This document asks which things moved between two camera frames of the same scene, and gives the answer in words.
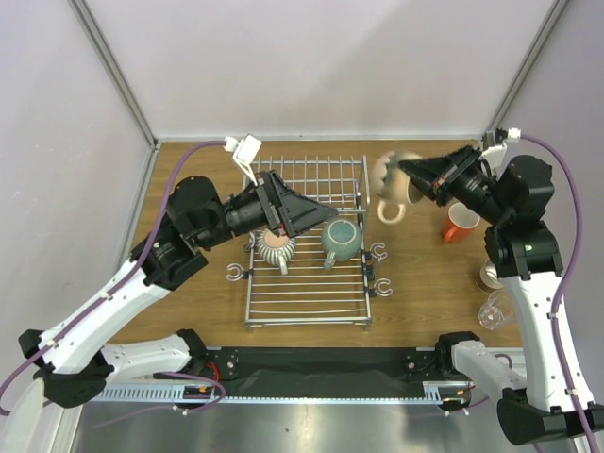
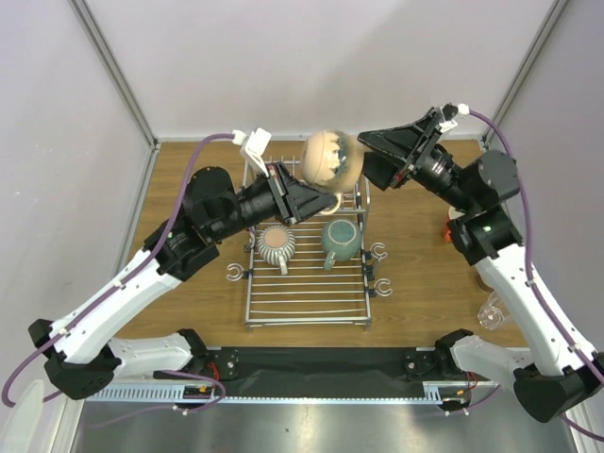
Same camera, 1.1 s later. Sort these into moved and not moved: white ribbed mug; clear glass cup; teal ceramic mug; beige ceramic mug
Moved: beige ceramic mug
Not moved: clear glass cup; teal ceramic mug; white ribbed mug
